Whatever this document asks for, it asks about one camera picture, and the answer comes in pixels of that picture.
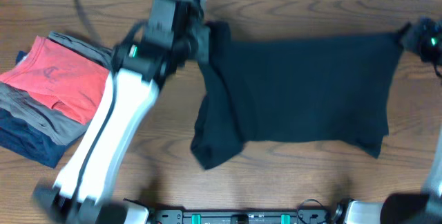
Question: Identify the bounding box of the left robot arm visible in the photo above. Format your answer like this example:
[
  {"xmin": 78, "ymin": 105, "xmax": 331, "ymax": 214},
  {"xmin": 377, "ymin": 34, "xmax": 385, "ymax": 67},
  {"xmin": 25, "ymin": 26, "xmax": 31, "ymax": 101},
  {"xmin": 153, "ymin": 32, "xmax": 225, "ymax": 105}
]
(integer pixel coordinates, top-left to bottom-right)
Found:
[{"xmin": 33, "ymin": 0, "xmax": 210, "ymax": 223}]

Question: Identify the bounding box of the red folded t-shirt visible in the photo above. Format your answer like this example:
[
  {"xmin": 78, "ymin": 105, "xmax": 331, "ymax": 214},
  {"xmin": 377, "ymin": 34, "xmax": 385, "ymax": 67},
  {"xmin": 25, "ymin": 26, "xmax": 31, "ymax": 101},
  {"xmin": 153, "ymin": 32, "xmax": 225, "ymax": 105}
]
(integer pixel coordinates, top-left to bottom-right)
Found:
[{"xmin": 1, "ymin": 36, "xmax": 109, "ymax": 124}]

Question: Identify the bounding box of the grey folded t-shirt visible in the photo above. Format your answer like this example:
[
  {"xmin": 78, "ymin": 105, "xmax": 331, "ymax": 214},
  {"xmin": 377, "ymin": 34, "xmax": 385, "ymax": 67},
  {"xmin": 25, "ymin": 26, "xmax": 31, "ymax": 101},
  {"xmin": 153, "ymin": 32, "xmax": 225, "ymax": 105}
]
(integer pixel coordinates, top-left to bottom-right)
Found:
[{"xmin": 1, "ymin": 32, "xmax": 111, "ymax": 145}]

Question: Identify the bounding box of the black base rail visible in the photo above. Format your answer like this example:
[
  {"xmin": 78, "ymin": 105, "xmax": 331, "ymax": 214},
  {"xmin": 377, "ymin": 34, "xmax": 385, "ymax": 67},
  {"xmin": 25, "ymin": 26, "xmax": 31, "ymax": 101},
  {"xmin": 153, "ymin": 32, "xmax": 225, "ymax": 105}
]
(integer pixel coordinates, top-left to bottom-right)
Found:
[{"xmin": 124, "ymin": 198, "xmax": 384, "ymax": 224}]

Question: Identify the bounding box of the black t-shirt with logo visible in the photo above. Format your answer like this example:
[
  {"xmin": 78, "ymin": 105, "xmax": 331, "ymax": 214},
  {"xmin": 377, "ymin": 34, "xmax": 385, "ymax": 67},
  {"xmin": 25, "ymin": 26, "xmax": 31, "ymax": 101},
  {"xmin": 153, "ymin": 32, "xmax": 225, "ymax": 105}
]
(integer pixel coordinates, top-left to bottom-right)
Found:
[{"xmin": 191, "ymin": 21, "xmax": 403, "ymax": 169}]

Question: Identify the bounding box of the navy folded t-shirt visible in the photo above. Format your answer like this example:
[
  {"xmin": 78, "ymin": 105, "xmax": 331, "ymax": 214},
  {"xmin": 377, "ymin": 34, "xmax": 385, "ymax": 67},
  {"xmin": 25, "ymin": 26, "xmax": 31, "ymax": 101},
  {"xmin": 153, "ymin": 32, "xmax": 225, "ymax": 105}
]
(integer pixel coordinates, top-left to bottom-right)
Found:
[{"xmin": 0, "ymin": 50, "xmax": 73, "ymax": 169}]

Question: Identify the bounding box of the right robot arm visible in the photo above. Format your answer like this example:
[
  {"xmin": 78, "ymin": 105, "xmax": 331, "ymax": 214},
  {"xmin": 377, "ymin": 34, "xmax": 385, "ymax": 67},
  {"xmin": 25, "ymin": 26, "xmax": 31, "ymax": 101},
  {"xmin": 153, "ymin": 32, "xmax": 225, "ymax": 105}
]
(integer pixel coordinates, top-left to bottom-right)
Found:
[{"xmin": 380, "ymin": 18, "xmax": 441, "ymax": 223}]

